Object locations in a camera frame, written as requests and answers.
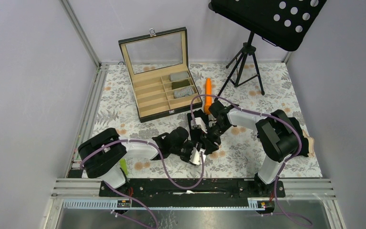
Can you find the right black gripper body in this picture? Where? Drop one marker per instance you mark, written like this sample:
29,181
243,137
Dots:
214,133

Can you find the grey rolled cloth in box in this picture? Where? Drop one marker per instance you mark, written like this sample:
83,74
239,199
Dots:
178,76

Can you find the black music stand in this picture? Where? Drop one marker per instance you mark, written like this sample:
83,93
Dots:
282,23

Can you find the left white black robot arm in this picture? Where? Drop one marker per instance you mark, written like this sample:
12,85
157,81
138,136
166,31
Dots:
102,154

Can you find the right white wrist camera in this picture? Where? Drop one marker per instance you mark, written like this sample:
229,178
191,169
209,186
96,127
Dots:
198,124

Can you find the black underwear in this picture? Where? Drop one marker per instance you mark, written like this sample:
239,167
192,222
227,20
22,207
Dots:
197,135

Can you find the aluminium frame rails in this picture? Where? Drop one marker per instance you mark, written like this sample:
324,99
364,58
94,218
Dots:
302,178

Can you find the dark green rolled cloth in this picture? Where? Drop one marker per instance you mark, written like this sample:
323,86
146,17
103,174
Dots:
180,84

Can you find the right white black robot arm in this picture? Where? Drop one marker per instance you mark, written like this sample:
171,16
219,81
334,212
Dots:
279,135

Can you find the wooden compartment box glass lid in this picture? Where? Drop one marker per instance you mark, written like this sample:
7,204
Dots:
150,59

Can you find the grey striped underwear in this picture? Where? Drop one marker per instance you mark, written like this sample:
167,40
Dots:
187,91

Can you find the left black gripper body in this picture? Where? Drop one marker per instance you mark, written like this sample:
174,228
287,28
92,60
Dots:
186,151

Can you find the beige garment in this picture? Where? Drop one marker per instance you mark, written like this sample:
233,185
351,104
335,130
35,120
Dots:
307,149

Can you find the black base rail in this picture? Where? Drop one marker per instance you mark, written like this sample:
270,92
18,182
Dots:
211,192

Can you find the orange cylinder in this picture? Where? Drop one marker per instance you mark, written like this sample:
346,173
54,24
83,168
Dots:
208,100

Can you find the floral tablecloth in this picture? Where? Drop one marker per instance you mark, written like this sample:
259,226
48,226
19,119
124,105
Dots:
240,154

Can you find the green clip lower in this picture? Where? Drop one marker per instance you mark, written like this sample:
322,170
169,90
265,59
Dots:
124,166

